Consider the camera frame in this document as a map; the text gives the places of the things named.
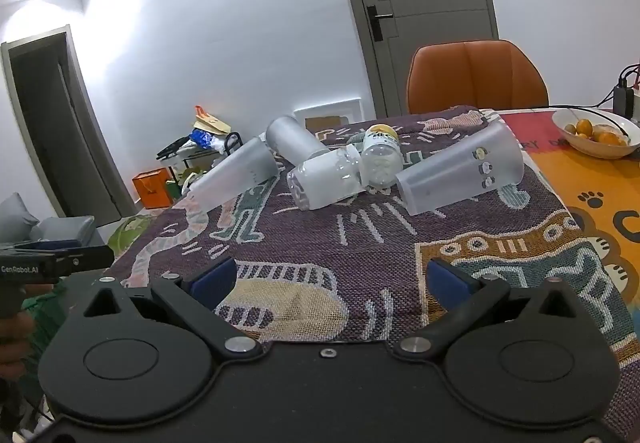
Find vitamin C water bottle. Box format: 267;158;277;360
361;123;404;188

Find frosted cup with panda stickers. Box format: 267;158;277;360
396;120;524;215

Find frosted cup at table edge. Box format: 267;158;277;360
186;137;279;211

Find clear cup with white sleeve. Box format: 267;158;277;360
286;144;369;211

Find grey frosted cup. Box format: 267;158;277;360
265;116;329;166

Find person's left hand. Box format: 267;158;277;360
1;285;60;383

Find grey sofa cushion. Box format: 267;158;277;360
0;192;39;245

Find patterned woven table cloth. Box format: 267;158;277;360
110;166;639;437

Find orange box on floor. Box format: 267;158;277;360
132;168;174;210

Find pile of bags and clutter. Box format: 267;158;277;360
156;106;243;185

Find orange cartoon table mat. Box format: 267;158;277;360
501;108;639;323

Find oranges in bowl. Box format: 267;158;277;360
564;119;628;146

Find white fruit bowl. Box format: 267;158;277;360
551;107;639;160

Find orange leather chair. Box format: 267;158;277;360
407;40;549;114

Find black power adapter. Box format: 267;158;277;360
613;79;634;119

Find black door lock handle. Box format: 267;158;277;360
367;5;394;42

